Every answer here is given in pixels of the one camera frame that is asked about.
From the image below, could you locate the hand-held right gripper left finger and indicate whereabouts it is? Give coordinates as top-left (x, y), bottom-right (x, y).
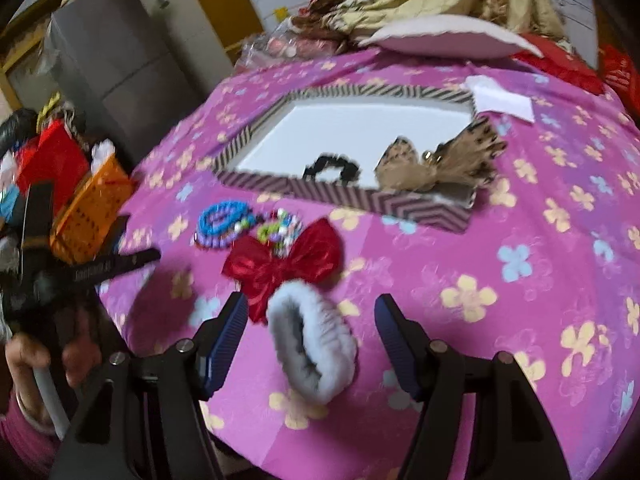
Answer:
top-left (50, 291), bottom-right (249, 480)

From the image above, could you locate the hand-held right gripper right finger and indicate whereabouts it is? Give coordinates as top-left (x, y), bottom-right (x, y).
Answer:
top-left (374, 292), bottom-right (571, 480)

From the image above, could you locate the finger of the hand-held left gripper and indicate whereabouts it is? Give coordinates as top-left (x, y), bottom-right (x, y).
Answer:
top-left (97, 215), bottom-right (132, 258)
top-left (75, 247), bottom-right (162, 287)

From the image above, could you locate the grey fluffy scrunchie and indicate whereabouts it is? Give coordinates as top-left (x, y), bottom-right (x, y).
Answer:
top-left (265, 280), bottom-right (360, 406)

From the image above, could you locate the purple bead bracelet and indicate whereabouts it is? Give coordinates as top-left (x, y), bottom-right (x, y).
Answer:
top-left (192, 232), bottom-right (242, 252)

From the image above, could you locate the blue bead bracelet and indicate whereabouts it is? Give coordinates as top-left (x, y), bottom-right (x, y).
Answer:
top-left (196, 201), bottom-right (253, 241)

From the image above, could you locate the multicolour bead bracelet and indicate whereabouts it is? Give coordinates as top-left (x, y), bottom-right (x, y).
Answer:
top-left (255, 207), bottom-right (305, 256)

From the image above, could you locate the red bow hair clip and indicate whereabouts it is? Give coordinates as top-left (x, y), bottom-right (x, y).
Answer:
top-left (221, 217), bottom-right (346, 325)

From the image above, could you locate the striped cardboard box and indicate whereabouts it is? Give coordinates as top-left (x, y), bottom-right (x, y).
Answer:
top-left (212, 84), bottom-right (506, 233)

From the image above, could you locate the person's left forearm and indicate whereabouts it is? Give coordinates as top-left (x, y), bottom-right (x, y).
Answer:
top-left (0, 392), bottom-right (63, 480)

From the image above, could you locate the person's left hand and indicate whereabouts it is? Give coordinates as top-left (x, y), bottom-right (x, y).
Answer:
top-left (5, 332), bottom-right (103, 392)

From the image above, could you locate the orange plastic basket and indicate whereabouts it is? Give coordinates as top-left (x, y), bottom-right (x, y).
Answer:
top-left (50, 152), bottom-right (138, 266)

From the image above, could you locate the white plastic bag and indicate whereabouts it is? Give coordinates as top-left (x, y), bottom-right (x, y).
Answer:
top-left (90, 141), bottom-right (117, 171)

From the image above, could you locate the red bag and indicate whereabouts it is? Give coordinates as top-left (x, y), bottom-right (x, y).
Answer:
top-left (17, 122), bottom-right (91, 216)

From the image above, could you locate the pink floral bedsheet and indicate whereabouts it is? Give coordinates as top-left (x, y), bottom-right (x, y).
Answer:
top-left (97, 47), bottom-right (640, 480)

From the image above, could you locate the black bag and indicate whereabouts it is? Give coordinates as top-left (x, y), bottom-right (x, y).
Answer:
top-left (0, 107), bottom-right (46, 157)

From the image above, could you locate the grey refrigerator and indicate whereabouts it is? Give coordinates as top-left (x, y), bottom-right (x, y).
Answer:
top-left (47, 0), bottom-right (211, 161)

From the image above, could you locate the leopard print bow clip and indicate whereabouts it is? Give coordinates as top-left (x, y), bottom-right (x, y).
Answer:
top-left (374, 119), bottom-right (508, 195)

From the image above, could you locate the black scrunchie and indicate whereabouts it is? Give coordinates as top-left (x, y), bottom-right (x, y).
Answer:
top-left (302, 154), bottom-right (363, 183)

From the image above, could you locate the clear plastic bag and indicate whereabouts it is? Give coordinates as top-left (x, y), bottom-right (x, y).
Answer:
top-left (235, 30), bottom-right (351, 68)

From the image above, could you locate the white paper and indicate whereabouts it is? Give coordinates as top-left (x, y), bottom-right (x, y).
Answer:
top-left (462, 75), bottom-right (536, 123)

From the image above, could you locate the white pillow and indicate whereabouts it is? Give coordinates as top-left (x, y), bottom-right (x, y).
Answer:
top-left (357, 14), bottom-right (543, 60)

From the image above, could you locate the red cloth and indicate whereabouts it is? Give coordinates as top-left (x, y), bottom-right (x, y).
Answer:
top-left (510, 32), bottom-right (640, 106)

